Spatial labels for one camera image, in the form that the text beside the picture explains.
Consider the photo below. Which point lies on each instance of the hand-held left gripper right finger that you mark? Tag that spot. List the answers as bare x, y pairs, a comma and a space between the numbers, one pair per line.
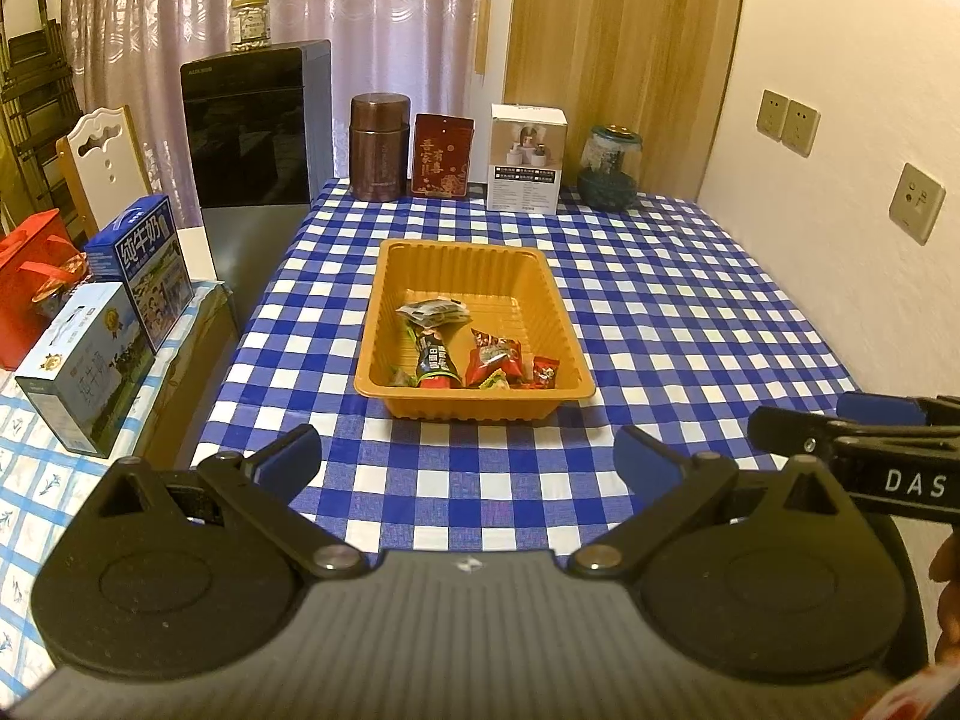
646, 461

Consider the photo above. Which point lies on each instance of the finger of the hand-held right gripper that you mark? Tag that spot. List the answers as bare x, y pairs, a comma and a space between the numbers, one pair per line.
885, 411
795, 431

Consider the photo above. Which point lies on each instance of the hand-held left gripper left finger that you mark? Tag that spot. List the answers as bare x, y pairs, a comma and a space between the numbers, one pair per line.
289, 454

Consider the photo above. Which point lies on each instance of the small green snack packet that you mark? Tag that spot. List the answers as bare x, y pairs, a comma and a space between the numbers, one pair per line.
403, 377

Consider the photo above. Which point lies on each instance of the yellow green snack packet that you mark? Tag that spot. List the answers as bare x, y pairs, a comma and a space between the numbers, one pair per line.
495, 381

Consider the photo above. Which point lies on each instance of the green black snack packet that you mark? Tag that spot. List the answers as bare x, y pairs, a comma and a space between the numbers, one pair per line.
433, 360

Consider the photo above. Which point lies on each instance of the large red snack packet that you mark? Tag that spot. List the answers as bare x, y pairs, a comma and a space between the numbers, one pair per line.
493, 356

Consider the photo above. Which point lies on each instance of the grey snack packet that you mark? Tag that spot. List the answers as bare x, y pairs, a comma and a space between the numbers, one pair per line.
433, 313

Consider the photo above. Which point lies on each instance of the orange plastic tray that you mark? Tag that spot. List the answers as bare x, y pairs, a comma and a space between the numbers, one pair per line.
465, 270

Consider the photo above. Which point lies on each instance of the person's right forearm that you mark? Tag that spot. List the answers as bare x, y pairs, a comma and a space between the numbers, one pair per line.
926, 697

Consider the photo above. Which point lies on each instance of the person's right hand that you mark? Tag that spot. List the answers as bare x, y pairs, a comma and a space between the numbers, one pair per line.
951, 615

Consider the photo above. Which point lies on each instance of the blue checkered tablecloth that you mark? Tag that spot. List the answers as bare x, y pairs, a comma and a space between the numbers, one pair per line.
675, 315

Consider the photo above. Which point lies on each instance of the light blue milk carton box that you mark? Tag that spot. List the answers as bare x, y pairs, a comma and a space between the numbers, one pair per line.
82, 375

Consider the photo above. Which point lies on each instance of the glass jar dark contents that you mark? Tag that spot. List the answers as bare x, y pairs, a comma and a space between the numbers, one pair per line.
609, 172

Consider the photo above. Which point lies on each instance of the red gift bag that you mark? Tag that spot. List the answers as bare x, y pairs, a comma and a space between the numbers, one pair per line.
30, 277

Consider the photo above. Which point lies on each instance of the brown metal canister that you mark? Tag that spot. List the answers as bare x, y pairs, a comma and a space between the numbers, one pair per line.
379, 150

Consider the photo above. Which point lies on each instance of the white product box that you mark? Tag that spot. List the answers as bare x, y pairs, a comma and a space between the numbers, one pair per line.
525, 161

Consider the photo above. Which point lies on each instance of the black glossy appliance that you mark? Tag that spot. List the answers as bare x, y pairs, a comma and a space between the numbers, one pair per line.
251, 127

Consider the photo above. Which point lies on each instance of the red printed box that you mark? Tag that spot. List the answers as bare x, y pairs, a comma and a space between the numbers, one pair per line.
442, 157

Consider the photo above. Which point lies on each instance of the white wooden chair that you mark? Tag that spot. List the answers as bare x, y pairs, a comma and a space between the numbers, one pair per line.
105, 157

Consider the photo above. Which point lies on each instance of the wooden door panel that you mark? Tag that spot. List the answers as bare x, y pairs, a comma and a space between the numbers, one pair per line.
622, 37

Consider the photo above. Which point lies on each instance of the glass jar yellow lid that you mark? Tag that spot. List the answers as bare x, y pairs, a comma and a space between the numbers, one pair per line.
250, 26

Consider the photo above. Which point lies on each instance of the folding ladder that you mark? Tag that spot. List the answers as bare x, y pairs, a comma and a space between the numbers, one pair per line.
34, 90

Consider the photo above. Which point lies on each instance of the lilac curtain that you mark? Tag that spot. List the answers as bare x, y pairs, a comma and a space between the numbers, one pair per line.
375, 15

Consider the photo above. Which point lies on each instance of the large beige wall socket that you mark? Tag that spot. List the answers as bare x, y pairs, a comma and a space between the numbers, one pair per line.
916, 202

